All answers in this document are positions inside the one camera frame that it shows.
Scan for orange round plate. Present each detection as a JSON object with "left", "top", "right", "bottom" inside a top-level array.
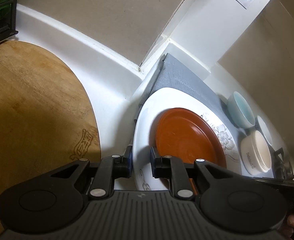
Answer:
[{"left": 155, "top": 107, "right": 228, "bottom": 188}]

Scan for cream bowls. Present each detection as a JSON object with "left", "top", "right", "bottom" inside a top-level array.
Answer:
[{"left": 240, "top": 131, "right": 272, "bottom": 176}]

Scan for white floral square plate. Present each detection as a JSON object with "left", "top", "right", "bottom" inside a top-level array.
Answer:
[{"left": 200, "top": 114, "right": 242, "bottom": 175}]

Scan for large white square plate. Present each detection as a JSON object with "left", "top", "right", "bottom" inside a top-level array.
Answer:
[{"left": 132, "top": 87, "right": 238, "bottom": 191}]

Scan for white bowl blue pattern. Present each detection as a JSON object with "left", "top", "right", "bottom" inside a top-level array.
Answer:
[{"left": 255, "top": 115, "right": 273, "bottom": 146}]

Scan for light blue ceramic bowl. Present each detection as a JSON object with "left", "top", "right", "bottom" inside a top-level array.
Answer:
[{"left": 227, "top": 91, "right": 255, "bottom": 129}]

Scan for person right hand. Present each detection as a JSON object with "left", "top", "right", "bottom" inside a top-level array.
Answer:
[{"left": 279, "top": 214, "right": 294, "bottom": 240}]

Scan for wooden cutting board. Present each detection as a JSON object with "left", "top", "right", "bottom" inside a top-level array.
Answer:
[{"left": 0, "top": 41, "right": 101, "bottom": 233}]

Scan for grey dish mat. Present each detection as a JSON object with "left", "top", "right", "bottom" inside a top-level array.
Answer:
[{"left": 137, "top": 54, "right": 249, "bottom": 176}]

